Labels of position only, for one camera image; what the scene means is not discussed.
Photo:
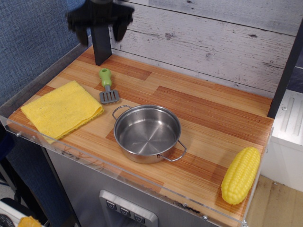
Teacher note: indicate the grey metal left rail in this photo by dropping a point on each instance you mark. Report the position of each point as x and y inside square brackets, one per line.
[33, 87]

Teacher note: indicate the yellow plastic toy corn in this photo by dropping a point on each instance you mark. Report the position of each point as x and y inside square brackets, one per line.
[240, 176]

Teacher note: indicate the clear acrylic front guard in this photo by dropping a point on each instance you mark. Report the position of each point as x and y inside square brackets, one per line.
[32, 143]

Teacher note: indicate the green handled grey toy spatula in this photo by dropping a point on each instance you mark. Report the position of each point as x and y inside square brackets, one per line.
[109, 95]

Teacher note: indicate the dark right upright post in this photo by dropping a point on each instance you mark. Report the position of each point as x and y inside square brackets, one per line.
[288, 70]

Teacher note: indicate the silver button control panel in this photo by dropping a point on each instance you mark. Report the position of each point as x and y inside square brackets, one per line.
[120, 212]

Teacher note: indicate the stainless steel cabinet front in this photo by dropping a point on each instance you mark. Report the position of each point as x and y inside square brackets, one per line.
[83, 182]

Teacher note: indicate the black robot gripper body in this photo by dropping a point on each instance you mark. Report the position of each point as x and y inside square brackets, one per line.
[99, 13]

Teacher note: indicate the white box at right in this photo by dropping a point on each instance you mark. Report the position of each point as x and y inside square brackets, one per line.
[283, 160]

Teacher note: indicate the yellow folded cloth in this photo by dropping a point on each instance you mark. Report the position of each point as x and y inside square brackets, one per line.
[62, 110]

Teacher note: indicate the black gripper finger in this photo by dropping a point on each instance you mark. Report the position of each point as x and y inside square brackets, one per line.
[81, 33]
[119, 30]

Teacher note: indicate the stainless steel pot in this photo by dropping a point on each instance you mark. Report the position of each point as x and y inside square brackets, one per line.
[148, 133]

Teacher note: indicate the dark upright post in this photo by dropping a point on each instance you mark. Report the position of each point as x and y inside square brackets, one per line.
[101, 44]
[288, 70]

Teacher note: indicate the dark left upright post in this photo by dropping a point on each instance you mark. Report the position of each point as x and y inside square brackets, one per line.
[101, 44]

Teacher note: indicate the yellow black object bottom left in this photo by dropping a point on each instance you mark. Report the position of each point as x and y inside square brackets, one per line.
[5, 221]

